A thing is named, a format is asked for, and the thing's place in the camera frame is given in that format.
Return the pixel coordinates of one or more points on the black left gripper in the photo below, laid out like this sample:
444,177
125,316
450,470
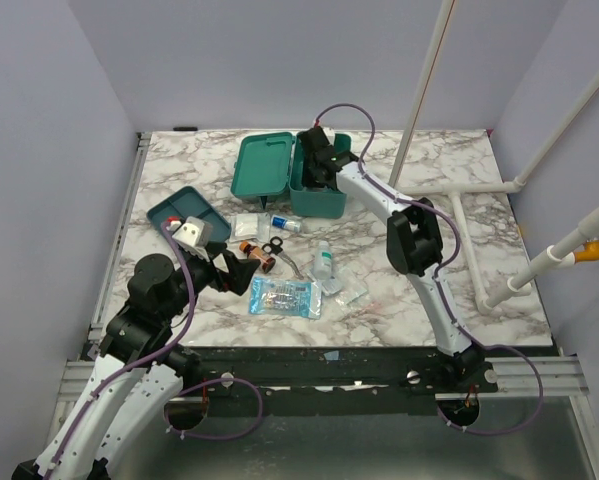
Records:
241,270

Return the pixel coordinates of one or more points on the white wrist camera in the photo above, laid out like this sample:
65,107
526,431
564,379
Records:
193,234
330,134

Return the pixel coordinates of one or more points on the clear zip bag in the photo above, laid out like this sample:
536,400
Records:
354,292

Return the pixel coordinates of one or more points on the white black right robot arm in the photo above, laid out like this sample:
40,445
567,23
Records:
413,246

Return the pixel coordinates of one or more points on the clear white cap liquid bottle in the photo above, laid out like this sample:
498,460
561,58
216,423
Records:
322,263

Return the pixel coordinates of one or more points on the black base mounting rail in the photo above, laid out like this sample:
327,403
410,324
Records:
253,382

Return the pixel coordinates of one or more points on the teal medicine kit box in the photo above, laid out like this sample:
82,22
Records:
270,166

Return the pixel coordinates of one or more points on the white gauze pad packet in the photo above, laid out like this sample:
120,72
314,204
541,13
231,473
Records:
250,226

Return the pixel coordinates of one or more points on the white PVC pipe frame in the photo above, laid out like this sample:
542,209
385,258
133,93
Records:
543,56

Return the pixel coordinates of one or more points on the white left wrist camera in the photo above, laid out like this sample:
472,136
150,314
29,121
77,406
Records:
193,234

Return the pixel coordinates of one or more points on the black handled bandage scissors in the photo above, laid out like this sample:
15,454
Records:
275,247

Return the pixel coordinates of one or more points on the small foil packet bag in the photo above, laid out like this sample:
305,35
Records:
331,286

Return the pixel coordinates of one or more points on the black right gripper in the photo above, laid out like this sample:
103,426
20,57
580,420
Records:
314,163

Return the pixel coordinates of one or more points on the yellow pipe fitting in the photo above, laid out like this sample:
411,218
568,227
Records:
589,252

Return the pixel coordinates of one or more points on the white blue bandage roll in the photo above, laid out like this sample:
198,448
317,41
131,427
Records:
285,223

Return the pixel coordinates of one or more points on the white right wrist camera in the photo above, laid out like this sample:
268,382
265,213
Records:
330,134

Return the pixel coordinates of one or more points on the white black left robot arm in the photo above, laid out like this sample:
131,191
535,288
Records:
141,365

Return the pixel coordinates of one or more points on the teal divided tray insert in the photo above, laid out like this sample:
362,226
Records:
189,202

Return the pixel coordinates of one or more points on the amber orange cap pill bottle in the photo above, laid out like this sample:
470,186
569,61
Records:
254,252

